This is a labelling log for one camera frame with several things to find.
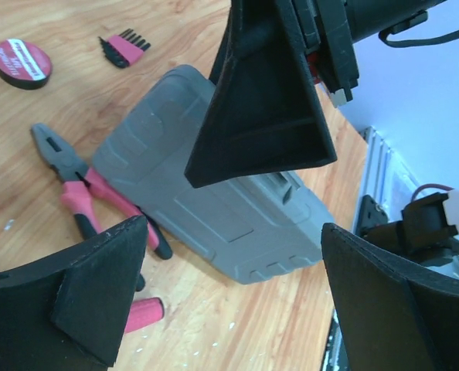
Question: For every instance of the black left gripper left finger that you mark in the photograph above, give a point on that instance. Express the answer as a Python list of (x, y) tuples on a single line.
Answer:
[(69, 310)]

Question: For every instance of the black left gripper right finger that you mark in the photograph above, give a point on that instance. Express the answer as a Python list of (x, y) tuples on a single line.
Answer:
[(394, 314)]

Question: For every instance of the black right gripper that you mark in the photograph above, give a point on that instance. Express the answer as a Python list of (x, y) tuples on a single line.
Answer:
[(265, 115)]

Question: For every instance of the grey plastic tool case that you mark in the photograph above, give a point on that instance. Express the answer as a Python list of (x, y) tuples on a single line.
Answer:
[(250, 228)]

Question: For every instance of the pink black pliers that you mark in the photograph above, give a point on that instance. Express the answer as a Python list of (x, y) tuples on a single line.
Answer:
[(82, 183)]

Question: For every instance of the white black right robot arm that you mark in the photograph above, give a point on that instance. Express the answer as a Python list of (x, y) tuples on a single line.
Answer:
[(387, 18)]

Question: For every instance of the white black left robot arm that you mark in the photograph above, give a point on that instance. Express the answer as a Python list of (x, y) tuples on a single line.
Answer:
[(425, 225)]

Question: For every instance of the pink hex key set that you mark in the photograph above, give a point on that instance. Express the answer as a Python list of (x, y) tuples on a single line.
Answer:
[(124, 49)]

